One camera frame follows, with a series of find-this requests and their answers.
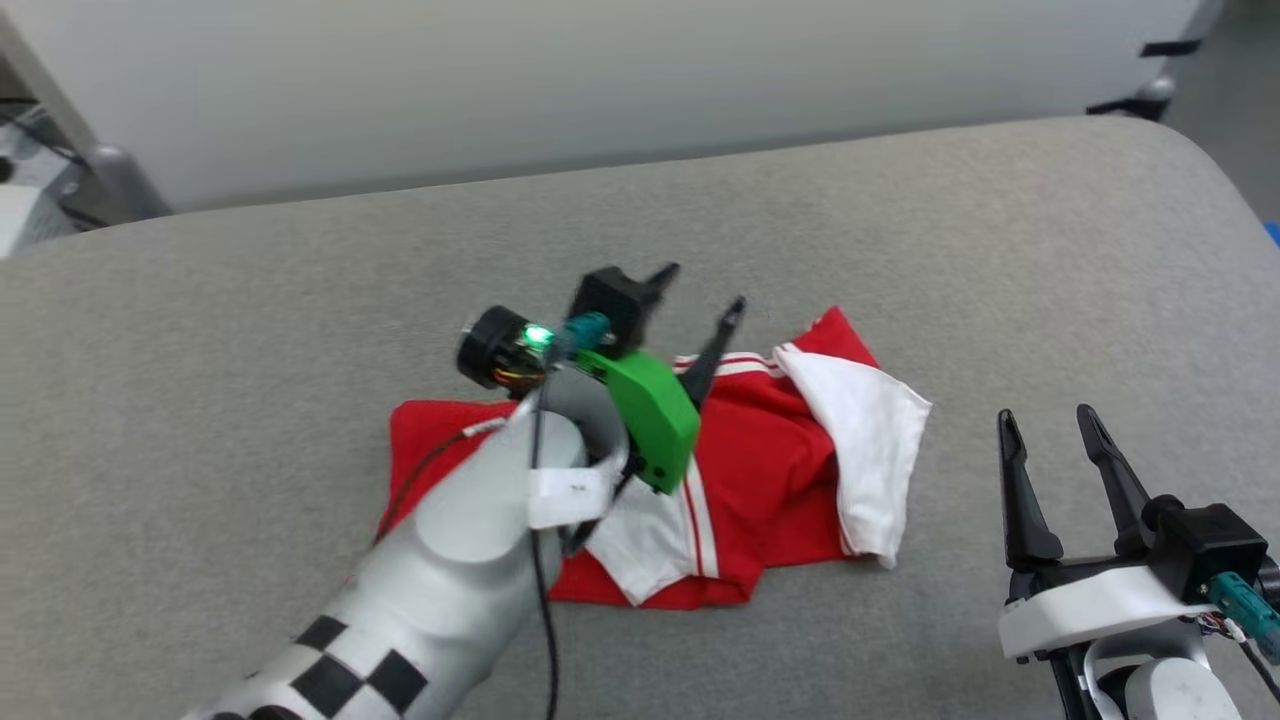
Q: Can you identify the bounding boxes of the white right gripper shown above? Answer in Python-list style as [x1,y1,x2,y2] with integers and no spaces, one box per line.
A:
[998,403,1217,662]

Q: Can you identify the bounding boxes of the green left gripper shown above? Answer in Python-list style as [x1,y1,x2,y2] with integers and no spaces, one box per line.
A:
[575,262,748,497]

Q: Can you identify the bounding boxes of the red and white shirt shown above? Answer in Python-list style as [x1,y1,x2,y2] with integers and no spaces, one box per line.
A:
[375,306,933,611]

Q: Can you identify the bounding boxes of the black round left gripper motor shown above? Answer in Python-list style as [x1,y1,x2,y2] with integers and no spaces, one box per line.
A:
[456,306,561,391]

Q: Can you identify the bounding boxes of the black grey caster foot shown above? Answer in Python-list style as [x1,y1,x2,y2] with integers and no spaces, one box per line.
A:
[1085,38,1203,123]

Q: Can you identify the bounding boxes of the white equipment box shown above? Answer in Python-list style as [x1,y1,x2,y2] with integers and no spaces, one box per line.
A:
[0,183,63,257]

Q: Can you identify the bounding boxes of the teal left camera connector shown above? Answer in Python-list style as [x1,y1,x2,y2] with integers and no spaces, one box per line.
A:
[563,311,613,353]

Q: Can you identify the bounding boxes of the teal camera connector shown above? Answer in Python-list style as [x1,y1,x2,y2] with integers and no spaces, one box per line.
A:
[1208,572,1280,663]
[563,311,613,353]

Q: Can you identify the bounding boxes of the teal right camera connector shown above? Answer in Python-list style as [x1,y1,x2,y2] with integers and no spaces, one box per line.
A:
[1208,572,1280,663]

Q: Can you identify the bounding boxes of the white partition with grey post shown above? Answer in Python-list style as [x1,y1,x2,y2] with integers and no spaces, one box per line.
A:
[0,0,1231,223]

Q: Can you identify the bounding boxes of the thin red-black left arm cable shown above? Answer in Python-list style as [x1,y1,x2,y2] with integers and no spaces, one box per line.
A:
[375,420,506,546]

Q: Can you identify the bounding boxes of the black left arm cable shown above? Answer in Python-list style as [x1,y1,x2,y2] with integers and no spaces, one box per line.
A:
[528,395,561,720]

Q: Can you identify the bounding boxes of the black floor power cable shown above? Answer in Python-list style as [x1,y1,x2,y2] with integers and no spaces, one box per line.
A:
[0,98,91,171]

